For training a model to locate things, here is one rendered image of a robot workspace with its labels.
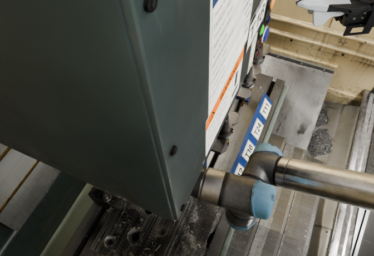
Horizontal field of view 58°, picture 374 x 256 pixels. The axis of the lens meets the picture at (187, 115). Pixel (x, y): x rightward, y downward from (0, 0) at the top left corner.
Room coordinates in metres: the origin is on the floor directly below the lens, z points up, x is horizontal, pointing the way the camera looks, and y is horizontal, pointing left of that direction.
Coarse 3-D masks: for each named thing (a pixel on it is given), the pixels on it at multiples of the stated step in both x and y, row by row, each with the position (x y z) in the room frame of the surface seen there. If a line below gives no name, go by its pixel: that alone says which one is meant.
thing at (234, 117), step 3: (231, 111) 0.60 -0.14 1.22; (234, 111) 0.60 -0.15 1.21; (228, 114) 0.59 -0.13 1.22; (231, 114) 0.59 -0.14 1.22; (234, 114) 0.59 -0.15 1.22; (237, 114) 0.59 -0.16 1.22; (231, 117) 0.58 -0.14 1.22; (234, 117) 0.58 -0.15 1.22; (237, 117) 0.58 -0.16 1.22; (231, 120) 0.57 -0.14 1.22; (234, 120) 0.57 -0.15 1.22; (237, 120) 0.57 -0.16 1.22; (231, 123) 0.56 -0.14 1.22; (234, 123) 0.56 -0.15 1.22; (237, 123) 0.56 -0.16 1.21
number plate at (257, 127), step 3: (258, 120) 0.73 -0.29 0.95; (255, 123) 0.71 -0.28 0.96; (258, 123) 0.72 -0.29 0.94; (261, 123) 0.72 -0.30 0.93; (255, 126) 0.70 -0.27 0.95; (258, 126) 0.70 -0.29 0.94; (261, 126) 0.71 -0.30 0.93; (252, 129) 0.68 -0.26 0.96; (255, 129) 0.69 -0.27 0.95; (258, 129) 0.69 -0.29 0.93; (261, 129) 0.70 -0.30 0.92; (252, 132) 0.67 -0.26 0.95; (255, 132) 0.68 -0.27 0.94; (258, 132) 0.68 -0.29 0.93; (255, 135) 0.67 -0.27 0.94; (258, 135) 0.67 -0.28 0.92; (255, 138) 0.66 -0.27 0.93; (258, 138) 0.66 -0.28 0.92
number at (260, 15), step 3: (264, 3) 0.47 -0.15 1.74; (264, 6) 0.47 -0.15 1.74; (261, 9) 0.45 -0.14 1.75; (261, 12) 0.45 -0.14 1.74; (258, 15) 0.44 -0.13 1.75; (261, 15) 0.46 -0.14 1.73; (258, 18) 0.44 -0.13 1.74; (261, 18) 0.46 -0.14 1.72; (258, 21) 0.44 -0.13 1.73; (255, 24) 0.43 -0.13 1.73; (258, 24) 0.45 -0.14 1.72; (255, 27) 0.43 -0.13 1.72; (255, 30) 0.43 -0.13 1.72
